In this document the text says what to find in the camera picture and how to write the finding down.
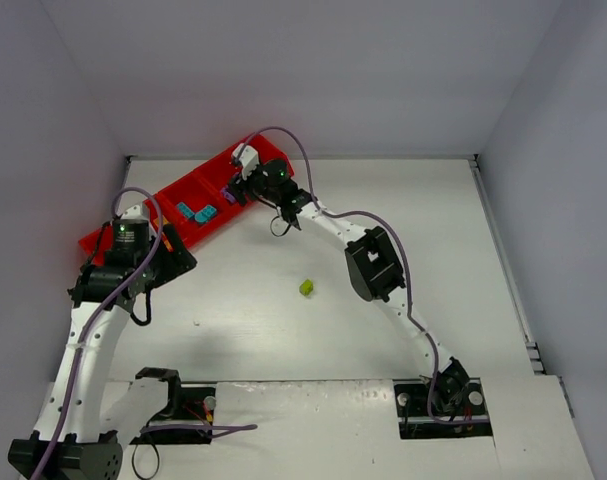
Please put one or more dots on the turquoise round lego piece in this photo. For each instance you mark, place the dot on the turquoise round lego piece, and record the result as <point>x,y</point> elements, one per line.
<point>202,218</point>

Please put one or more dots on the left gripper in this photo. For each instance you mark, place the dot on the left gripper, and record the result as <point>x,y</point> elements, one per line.
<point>178,252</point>

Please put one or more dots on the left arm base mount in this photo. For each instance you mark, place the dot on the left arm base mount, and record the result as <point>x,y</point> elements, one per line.
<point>188,403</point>

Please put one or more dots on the purple patterned lego tile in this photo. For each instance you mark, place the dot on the purple patterned lego tile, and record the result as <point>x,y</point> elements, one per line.
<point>228,196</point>

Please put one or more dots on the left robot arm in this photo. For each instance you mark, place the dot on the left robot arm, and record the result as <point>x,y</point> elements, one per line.
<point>73,437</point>

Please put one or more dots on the green lego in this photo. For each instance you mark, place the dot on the green lego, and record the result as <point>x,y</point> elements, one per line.
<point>306,288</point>

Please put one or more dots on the red compartment tray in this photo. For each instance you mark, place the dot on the red compartment tray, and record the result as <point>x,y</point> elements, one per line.
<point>199,187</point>

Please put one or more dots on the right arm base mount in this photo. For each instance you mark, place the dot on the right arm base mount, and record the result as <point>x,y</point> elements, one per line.
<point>452,408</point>

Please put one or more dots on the turquoise lego brick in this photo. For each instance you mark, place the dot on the turquoise lego brick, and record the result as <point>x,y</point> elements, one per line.
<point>185,210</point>

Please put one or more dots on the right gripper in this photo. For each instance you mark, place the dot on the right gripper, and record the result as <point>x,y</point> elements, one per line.
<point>240,185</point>

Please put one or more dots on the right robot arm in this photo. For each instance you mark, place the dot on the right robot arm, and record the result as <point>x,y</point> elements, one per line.
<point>376,263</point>

